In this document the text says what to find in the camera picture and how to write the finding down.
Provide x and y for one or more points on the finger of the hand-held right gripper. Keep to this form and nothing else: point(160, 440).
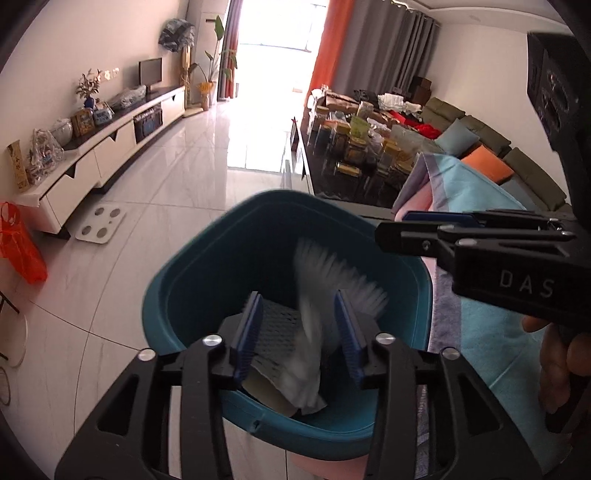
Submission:
point(443, 218)
point(406, 237)

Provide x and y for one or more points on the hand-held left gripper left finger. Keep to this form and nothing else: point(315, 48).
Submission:
point(247, 337)

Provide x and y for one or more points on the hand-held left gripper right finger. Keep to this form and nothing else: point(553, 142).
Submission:
point(351, 341)

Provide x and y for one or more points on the square white foam net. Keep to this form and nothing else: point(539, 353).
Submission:
point(277, 337)

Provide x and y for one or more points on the teal plastic bin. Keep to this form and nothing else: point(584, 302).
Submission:
point(207, 258)

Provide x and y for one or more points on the person's right hand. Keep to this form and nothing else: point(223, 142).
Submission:
point(554, 369)

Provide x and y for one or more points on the teal grey printed blanket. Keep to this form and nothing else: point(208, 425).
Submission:
point(489, 332)

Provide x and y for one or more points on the orange pillow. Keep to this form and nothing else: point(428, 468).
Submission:
point(487, 164)

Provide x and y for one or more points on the blue pillow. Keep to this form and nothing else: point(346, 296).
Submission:
point(457, 136)

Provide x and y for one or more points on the black coffee table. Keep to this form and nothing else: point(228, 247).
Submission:
point(332, 184)

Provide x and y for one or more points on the red cloth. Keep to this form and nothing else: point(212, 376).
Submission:
point(415, 124)

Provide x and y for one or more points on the green brown sofa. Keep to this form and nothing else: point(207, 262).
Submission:
point(531, 170)

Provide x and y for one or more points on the group of jars and tins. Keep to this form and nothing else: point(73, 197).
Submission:
point(355, 138)

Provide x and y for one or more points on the white clothes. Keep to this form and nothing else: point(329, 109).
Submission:
point(397, 102)

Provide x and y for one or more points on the brown box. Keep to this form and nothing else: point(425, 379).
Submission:
point(421, 90)

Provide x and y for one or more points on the dark clothes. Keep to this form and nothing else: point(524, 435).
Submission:
point(364, 96)

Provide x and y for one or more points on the white bathroom scale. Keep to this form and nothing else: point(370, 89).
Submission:
point(100, 224)

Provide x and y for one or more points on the orange curtain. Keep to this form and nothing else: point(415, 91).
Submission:
point(328, 50)

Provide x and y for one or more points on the white black TV cabinet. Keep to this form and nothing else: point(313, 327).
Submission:
point(115, 147)

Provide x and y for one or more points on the orange plastic bag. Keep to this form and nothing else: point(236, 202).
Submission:
point(21, 244)

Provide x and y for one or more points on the tall leafy potted plant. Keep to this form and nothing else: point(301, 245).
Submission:
point(207, 87)

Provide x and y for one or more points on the grey and red curtain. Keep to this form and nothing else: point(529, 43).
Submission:
point(231, 50)

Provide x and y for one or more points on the blue white porcelain jar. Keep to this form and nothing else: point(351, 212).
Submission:
point(103, 114)

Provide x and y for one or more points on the clear plastic bag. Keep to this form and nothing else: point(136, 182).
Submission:
point(129, 99)

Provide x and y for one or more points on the wrapped glass ornament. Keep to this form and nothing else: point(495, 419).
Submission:
point(45, 154)

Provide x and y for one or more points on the white ceramic jar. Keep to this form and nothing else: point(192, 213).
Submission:
point(62, 133)

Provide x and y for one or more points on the black monitor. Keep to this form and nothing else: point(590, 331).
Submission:
point(151, 71)

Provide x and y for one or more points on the tall wooden box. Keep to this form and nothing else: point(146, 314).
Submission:
point(18, 166)

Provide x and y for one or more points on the blue vase with branches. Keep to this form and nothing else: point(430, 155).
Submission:
point(89, 90)

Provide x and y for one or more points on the covered standing fan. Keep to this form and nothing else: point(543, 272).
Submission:
point(175, 34)

